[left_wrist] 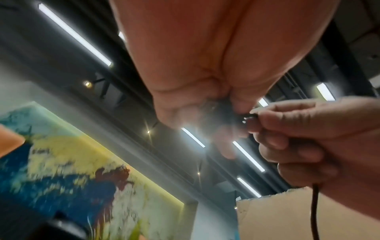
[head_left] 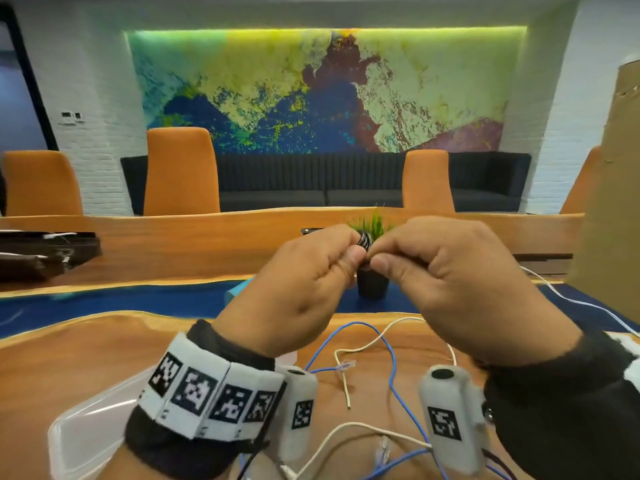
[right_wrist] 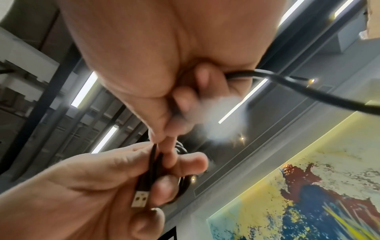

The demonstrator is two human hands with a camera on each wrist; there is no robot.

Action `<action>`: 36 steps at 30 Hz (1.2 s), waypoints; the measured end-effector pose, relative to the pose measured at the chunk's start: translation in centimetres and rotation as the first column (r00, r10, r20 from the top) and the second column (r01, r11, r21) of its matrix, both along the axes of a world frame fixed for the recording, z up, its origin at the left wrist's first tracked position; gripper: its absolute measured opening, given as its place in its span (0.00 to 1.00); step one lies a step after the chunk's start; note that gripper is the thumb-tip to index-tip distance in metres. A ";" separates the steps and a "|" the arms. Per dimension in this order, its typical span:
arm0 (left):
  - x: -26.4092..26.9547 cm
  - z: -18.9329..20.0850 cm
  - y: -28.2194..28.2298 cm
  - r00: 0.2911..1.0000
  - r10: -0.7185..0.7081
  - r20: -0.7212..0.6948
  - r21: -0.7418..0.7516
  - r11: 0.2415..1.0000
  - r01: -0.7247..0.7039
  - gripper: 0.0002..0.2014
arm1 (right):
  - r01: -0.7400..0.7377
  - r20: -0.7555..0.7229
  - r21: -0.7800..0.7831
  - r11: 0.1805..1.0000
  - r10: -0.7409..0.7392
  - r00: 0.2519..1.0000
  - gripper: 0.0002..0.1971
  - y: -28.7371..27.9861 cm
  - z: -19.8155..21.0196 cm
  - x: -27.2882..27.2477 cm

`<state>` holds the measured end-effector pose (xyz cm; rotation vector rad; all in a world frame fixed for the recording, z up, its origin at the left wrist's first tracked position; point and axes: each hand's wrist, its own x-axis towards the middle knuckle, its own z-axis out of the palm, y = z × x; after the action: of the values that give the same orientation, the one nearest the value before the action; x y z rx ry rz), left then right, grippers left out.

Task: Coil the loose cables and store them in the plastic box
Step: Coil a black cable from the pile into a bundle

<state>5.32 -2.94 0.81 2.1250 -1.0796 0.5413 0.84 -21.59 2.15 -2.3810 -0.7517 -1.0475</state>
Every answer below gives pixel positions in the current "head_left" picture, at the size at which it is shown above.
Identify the person's left hand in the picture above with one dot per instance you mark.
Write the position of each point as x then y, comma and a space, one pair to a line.
290, 294

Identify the person's right hand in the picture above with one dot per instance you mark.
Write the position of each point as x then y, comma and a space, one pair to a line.
465, 289

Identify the wooden table with blue inlay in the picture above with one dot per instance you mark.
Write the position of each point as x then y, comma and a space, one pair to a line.
150, 249

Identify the colourful abstract wall painting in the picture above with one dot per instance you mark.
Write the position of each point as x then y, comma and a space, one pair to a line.
250, 84

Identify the black sofa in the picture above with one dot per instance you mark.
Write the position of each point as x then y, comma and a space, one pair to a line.
310, 179

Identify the dark framed glass door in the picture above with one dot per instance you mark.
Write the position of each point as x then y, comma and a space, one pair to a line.
15, 109

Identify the clear plastic container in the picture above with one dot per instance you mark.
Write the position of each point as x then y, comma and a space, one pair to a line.
80, 429

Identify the teal cylindrical speaker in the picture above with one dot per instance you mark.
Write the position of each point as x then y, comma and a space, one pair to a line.
235, 292

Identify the black travel mug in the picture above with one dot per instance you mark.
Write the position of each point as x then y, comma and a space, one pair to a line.
310, 230

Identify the person's left forearm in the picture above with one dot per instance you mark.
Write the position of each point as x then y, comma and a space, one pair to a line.
125, 467

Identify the orange chair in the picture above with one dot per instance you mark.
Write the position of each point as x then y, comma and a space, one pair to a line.
40, 184
580, 189
182, 174
427, 184

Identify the black left wristband with markers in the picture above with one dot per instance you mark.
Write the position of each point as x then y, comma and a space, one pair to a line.
150, 439

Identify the white wall thermostat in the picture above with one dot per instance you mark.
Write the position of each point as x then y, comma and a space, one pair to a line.
66, 116

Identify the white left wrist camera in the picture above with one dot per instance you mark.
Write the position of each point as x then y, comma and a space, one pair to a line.
295, 389

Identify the green potted plant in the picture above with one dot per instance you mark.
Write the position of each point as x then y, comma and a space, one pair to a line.
372, 287

